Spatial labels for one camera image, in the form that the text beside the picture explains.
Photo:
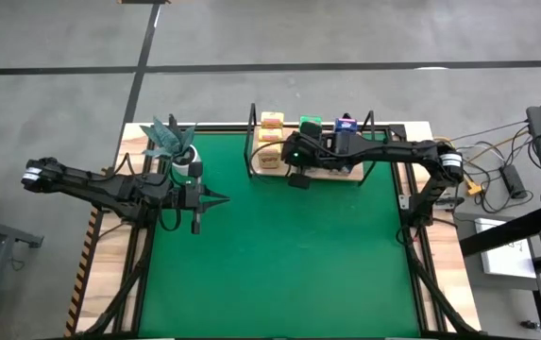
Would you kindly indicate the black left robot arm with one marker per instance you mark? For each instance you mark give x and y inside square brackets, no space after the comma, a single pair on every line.
[90,184]

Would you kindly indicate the green Apple Jacks cereal box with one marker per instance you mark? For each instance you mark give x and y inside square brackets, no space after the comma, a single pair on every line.
[310,118]

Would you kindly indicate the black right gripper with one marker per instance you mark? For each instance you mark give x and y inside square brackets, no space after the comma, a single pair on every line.
[305,153]

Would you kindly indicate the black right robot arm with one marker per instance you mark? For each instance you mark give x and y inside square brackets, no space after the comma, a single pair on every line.
[393,150]

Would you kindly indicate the orange black hazard tape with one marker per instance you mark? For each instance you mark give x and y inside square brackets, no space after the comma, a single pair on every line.
[81,278]

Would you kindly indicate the white mounting block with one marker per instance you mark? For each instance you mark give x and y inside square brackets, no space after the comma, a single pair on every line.
[404,202]

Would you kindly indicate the white paper sheet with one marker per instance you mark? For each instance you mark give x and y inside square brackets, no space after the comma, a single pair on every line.
[506,260]

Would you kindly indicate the potted snake plant white pot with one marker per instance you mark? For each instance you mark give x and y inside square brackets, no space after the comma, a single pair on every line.
[168,139]

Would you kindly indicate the black desk beam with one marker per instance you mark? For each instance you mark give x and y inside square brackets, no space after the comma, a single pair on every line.
[511,231]

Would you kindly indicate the black power brick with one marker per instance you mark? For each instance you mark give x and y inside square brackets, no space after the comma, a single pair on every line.
[513,181]

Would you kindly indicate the grey computer desk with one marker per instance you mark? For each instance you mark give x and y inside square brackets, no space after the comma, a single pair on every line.
[506,284]

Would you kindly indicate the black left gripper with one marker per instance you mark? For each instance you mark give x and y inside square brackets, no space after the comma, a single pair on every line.
[180,197]

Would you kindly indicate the green table mat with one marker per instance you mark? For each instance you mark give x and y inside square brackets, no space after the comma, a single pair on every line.
[275,283]

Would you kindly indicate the wooden shelf black metal frame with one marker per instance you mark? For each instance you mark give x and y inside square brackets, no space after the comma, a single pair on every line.
[356,171]

